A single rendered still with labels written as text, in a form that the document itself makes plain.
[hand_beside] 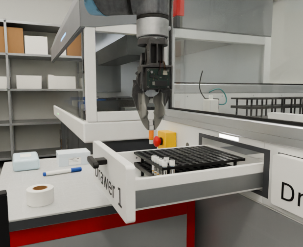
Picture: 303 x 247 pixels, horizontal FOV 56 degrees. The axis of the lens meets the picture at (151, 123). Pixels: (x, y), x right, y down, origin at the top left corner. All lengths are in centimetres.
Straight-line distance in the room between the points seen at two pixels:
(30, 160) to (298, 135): 92
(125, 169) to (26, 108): 433
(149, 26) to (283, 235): 54
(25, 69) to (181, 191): 436
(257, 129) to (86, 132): 94
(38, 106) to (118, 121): 340
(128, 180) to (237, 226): 40
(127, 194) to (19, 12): 454
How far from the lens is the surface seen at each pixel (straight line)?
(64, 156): 119
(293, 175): 64
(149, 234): 89
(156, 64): 64
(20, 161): 118
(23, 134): 485
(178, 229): 93
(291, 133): 65
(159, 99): 69
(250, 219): 78
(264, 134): 70
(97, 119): 146
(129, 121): 151
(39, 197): 82
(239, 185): 68
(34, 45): 438
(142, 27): 67
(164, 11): 68
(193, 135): 95
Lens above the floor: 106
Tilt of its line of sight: 7 degrees down
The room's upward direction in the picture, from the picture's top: straight up
